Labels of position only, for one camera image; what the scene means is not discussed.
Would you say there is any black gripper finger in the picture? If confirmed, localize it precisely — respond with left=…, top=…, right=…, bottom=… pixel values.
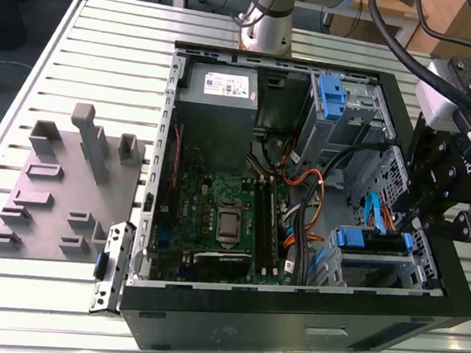
left=393, top=111, right=462, bottom=234
left=408, top=200, right=471, bottom=244

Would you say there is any orange power wire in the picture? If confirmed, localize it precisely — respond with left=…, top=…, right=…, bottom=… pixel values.
left=379, top=203, right=405, bottom=236

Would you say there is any blue data wire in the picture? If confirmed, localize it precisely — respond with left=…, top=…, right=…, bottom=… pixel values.
left=361, top=192, right=389, bottom=238

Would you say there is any metal disk bay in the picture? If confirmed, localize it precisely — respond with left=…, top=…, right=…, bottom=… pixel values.
left=322, top=223, right=444, bottom=297

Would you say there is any metal optical drive cage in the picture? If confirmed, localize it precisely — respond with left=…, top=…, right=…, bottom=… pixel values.
left=293, top=71, right=402, bottom=189

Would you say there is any blue drive latch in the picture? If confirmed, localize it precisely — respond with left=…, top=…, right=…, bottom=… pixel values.
left=314, top=75, right=349, bottom=122

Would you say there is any wooden cabinet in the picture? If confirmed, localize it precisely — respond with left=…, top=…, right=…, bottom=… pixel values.
left=405, top=0, right=471, bottom=62

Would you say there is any black RAM slot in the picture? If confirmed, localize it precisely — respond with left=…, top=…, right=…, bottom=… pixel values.
left=260, top=175, right=289, bottom=276
left=246, top=174, right=277, bottom=277

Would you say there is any CPU socket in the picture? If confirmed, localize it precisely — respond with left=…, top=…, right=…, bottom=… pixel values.
left=209, top=199, right=253, bottom=253

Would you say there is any silver CPU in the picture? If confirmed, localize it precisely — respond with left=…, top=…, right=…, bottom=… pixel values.
left=214, top=211, right=244, bottom=244

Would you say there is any silver power supply unit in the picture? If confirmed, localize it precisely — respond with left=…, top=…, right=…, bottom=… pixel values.
left=169, top=60, right=262, bottom=177

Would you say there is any black graphics card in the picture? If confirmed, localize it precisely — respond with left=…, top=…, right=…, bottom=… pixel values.
left=190, top=247, right=253, bottom=283

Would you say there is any black PC case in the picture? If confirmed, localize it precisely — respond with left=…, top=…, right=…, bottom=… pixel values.
left=115, top=36, right=471, bottom=353

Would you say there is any green motherboard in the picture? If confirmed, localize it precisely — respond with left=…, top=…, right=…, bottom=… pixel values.
left=146, top=166, right=302, bottom=291

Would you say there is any grey parts rack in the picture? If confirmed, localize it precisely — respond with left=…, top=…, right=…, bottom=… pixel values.
left=0, top=94, right=151, bottom=272

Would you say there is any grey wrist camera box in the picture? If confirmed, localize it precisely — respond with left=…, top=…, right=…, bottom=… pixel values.
left=410, top=59, right=471, bottom=133

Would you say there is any orange wire bundle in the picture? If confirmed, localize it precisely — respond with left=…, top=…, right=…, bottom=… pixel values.
left=273, top=166, right=331, bottom=252

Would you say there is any thick black case cable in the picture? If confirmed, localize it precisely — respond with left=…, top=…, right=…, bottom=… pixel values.
left=286, top=136, right=392, bottom=293

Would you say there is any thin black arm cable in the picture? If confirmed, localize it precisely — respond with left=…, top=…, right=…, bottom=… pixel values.
left=410, top=0, right=471, bottom=52

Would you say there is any wooden desk white frame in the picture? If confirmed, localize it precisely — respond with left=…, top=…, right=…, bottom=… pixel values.
left=319, top=0, right=431, bottom=52

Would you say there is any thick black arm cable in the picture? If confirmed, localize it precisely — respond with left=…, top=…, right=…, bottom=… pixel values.
left=356, top=0, right=471, bottom=150

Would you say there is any red wire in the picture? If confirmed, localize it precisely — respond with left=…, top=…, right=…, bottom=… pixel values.
left=164, top=123, right=185, bottom=213

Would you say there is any metal expansion slot bracket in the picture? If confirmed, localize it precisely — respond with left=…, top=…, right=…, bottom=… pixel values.
left=87, top=218, right=137, bottom=316

